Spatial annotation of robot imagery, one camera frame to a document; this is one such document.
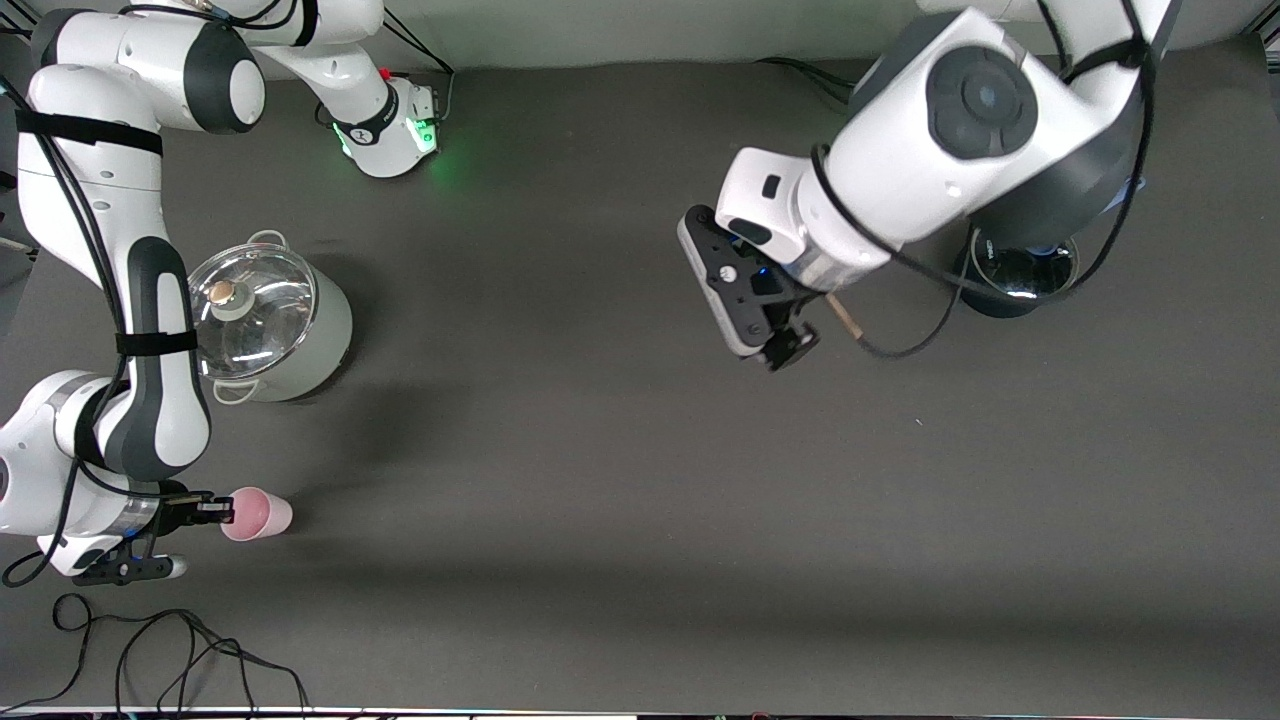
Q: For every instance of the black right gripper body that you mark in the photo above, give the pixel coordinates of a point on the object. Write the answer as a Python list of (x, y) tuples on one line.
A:
[(176, 510)]

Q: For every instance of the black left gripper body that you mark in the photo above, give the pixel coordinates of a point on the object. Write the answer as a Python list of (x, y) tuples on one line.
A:
[(797, 300)]

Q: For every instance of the pink plastic cup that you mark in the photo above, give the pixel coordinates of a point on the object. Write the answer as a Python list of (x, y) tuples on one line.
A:
[(258, 515)]

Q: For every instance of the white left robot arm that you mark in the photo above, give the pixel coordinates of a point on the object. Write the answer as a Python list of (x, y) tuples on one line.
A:
[(900, 170)]

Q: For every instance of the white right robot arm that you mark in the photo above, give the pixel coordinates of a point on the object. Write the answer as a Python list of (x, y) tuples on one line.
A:
[(160, 380)]

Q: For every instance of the glass lid with grey knob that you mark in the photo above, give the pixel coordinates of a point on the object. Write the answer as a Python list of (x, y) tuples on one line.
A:
[(260, 330)]

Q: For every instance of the dark blue saucepan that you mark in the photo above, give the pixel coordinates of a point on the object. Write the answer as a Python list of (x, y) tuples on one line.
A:
[(985, 300)]

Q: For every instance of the glass lid with blue knob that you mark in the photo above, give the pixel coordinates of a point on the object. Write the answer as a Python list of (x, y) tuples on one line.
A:
[(1020, 280)]

